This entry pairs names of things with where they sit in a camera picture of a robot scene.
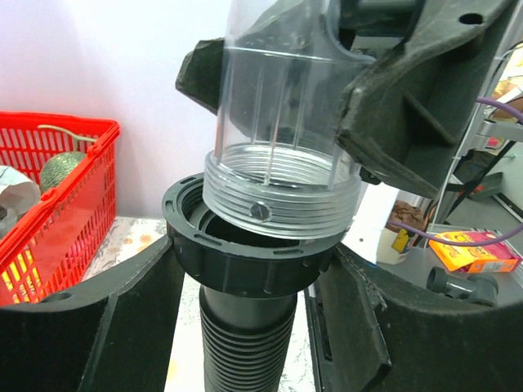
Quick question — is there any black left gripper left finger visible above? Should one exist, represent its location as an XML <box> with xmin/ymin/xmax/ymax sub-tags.
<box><xmin>1</xmin><ymin>236</ymin><xmax>184</xmax><ymax>391</ymax></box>

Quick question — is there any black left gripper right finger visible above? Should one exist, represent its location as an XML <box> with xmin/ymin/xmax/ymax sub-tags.
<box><xmin>306</xmin><ymin>245</ymin><xmax>522</xmax><ymax>391</ymax></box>

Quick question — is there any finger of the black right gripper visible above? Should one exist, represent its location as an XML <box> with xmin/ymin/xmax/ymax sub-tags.
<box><xmin>175</xmin><ymin>38</ymin><xmax>225</xmax><ymax>114</ymax></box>
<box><xmin>337</xmin><ymin>1</ymin><xmax>515</xmax><ymax>198</ymax></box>

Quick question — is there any black corrugated hose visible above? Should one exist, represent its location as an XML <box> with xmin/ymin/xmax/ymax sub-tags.
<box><xmin>161</xmin><ymin>171</ymin><xmax>344</xmax><ymax>392</ymax></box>

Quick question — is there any brown item in white cup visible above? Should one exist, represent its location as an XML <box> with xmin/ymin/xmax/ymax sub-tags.
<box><xmin>376</xmin><ymin>200</ymin><xmax>427</xmax><ymax>265</ymax></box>

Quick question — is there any red plastic basket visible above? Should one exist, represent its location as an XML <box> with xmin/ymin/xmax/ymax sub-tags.
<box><xmin>1</xmin><ymin>112</ymin><xmax>120</xmax><ymax>305</ymax></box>

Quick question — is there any grey tee pipe fitting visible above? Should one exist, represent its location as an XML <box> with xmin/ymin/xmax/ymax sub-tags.
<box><xmin>426</xmin><ymin>267</ymin><xmax>499</xmax><ymax>307</ymax></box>

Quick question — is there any orange yellow snack box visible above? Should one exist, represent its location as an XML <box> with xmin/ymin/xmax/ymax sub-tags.
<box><xmin>429</xmin><ymin>231</ymin><xmax>522</xmax><ymax>274</ymax></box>

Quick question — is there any green netted melon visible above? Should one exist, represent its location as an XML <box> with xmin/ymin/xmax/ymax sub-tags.
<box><xmin>37</xmin><ymin>124</ymin><xmax>98</xmax><ymax>194</ymax></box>

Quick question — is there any crumpled grey paper bag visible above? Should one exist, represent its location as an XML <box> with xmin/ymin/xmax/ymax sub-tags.
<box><xmin>0</xmin><ymin>165</ymin><xmax>41</xmax><ymax>238</ymax></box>

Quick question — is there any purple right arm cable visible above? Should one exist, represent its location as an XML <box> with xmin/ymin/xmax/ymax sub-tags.
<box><xmin>387</xmin><ymin>96</ymin><xmax>523</xmax><ymax>248</ymax></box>

